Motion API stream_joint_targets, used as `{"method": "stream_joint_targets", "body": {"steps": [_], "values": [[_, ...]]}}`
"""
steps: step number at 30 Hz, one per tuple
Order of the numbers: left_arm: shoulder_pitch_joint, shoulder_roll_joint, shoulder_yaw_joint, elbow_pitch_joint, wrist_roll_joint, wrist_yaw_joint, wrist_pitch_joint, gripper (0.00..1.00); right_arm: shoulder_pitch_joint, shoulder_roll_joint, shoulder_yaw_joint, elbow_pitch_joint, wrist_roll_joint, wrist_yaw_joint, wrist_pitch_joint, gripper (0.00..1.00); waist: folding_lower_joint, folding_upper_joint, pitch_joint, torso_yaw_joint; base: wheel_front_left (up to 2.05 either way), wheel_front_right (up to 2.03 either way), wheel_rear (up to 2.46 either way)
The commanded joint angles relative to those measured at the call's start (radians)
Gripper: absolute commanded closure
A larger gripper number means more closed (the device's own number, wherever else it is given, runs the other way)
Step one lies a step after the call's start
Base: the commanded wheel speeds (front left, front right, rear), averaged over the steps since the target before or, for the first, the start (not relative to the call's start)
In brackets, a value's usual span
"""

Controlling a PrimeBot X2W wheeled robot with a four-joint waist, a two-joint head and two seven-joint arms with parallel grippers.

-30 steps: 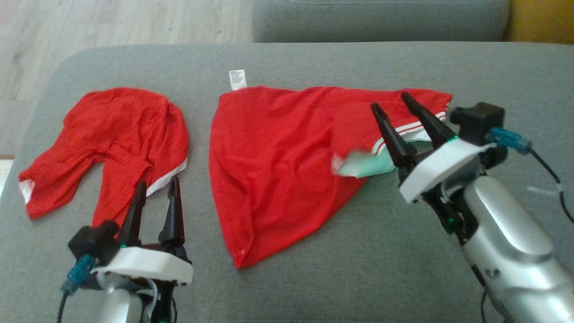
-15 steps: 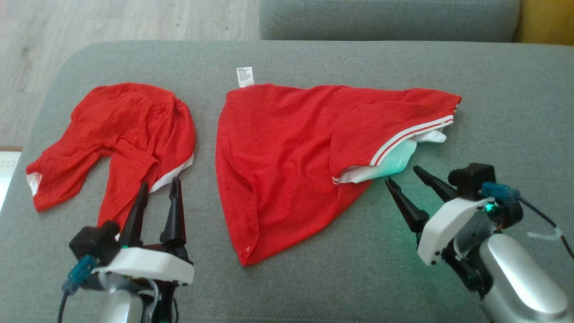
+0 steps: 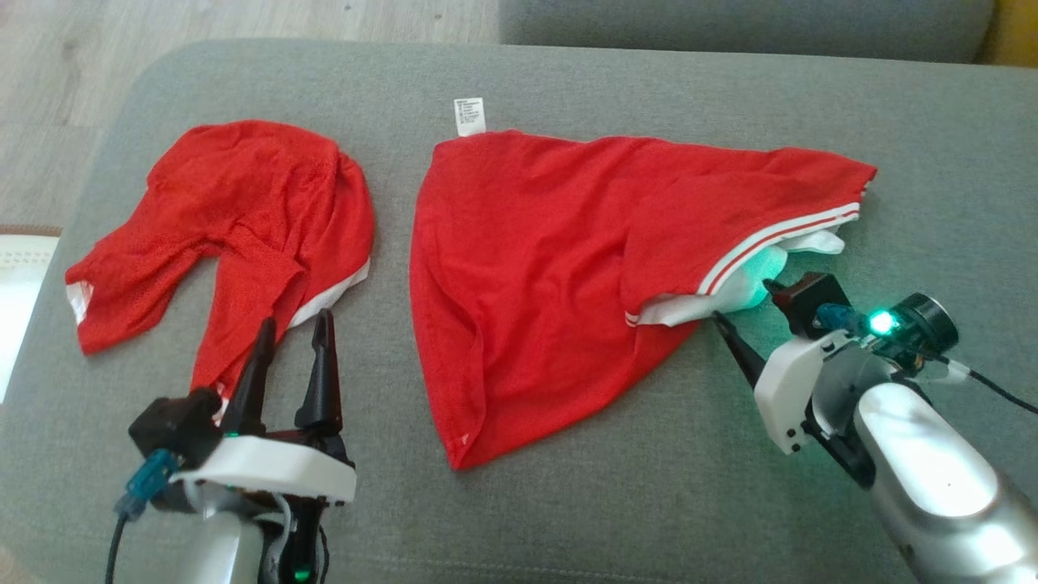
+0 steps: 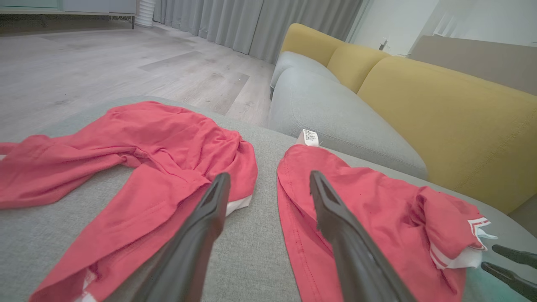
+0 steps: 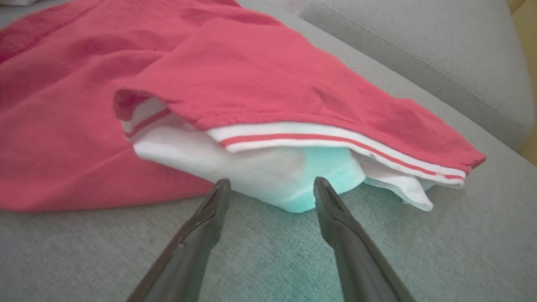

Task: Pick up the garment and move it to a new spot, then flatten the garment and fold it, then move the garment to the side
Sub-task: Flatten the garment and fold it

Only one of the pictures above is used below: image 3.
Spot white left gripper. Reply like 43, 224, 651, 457
172, 308, 358, 508

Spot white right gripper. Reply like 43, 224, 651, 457
711, 311, 878, 490

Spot red mesh shorts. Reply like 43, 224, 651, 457
64, 119, 377, 400

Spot red jersey with white trim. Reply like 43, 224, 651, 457
408, 97, 880, 472

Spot grey fabric sofa chaise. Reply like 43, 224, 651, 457
0, 39, 1038, 584

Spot white laundry basket brown rim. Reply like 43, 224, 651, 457
0, 225, 65, 405

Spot grey sofa back cushion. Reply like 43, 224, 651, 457
498, 0, 996, 65

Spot wide yellow sofa back cushion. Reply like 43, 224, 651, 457
976, 0, 1038, 68

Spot right black cable teal plug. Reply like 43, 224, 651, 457
814, 301, 1038, 415

